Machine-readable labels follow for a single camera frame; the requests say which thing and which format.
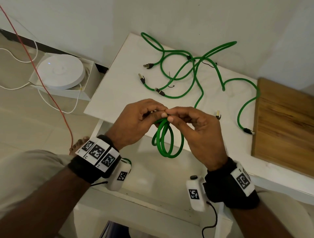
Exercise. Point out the person's right hand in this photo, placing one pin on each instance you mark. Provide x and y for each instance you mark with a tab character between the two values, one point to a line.
206	137

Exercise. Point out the person's foot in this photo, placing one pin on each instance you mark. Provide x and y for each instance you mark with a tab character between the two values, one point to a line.
78	145

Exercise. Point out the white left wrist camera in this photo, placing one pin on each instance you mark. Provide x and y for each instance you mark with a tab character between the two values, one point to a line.
120	175

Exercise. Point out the person's left hand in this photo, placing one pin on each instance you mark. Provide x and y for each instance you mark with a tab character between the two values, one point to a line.
127	127

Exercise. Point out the person's left thumb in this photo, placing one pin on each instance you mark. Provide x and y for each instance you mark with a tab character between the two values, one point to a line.
159	115

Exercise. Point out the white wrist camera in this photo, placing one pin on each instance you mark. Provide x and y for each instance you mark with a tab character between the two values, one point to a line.
120	175
195	193

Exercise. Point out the black right wristband with markers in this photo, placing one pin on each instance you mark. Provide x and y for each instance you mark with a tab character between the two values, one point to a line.
220	188

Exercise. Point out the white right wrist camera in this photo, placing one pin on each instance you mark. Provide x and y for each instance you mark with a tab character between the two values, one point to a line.
195	193

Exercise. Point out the person's light clothing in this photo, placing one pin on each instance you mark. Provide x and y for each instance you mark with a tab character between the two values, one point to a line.
27	176

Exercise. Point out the wooden board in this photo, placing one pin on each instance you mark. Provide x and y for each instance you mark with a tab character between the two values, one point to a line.
284	127

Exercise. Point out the black left wristband with markers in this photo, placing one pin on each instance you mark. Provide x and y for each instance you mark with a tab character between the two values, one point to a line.
83	169

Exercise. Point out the person's left forearm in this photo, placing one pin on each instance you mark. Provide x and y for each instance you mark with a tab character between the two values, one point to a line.
41	208

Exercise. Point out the white cardboard box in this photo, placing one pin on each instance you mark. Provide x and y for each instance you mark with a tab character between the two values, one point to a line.
87	81

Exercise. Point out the black wristband with markers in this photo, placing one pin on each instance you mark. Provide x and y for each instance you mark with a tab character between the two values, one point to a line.
220	188
83	169

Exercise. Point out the person's right thumb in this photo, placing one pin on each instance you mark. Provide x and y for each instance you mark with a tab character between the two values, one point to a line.
177	123

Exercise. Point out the person's right forearm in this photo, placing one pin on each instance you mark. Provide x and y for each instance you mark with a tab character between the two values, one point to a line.
269	220

